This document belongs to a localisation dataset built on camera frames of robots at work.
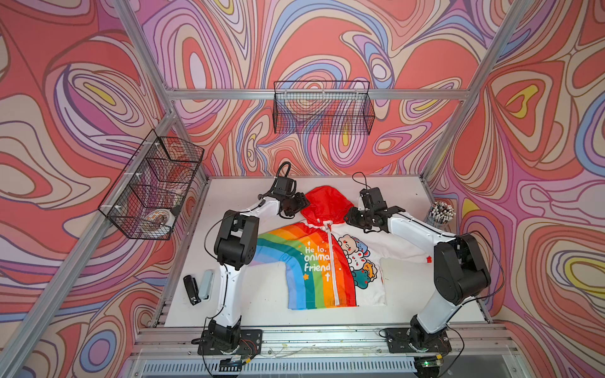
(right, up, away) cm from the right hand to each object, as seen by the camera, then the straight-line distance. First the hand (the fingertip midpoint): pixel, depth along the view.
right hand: (347, 223), depth 93 cm
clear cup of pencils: (+32, +4, -9) cm, 33 cm away
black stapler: (-57, -22, -11) cm, 62 cm away
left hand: (-15, +7, +9) cm, 19 cm away
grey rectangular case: (-53, -22, -7) cm, 58 cm away
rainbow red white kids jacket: (-7, -15, -2) cm, 17 cm away
